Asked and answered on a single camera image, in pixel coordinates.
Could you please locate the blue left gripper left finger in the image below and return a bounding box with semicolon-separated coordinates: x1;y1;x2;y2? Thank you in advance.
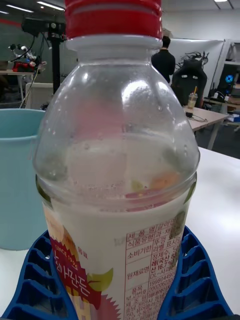
1;229;79;320

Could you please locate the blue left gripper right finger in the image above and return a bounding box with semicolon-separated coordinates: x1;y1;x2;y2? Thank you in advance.
157;225;235;320

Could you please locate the clear bottle with red cap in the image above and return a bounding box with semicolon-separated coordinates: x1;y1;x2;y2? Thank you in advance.
32;0;201;320

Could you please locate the pale blue plastic bin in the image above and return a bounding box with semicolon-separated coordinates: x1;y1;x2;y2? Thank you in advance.
0;108;47;252

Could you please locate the wooden desk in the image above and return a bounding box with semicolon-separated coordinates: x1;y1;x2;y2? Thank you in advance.
183;106;230;151

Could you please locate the drink cup with straw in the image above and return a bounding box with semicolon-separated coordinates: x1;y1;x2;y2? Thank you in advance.
187;86;199;110

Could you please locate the computer case with blue light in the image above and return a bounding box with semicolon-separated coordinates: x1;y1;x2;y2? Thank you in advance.
217;72;236;96

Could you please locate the black high-back chair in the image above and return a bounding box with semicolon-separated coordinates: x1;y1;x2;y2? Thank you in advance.
171;58;208;108

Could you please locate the red device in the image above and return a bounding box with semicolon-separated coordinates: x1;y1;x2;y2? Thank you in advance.
11;61;36;73

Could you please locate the person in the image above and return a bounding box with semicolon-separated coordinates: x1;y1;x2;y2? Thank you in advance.
150;35;176;85

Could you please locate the black camera stand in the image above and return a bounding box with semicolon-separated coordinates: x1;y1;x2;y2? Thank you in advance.
21;16;67;95

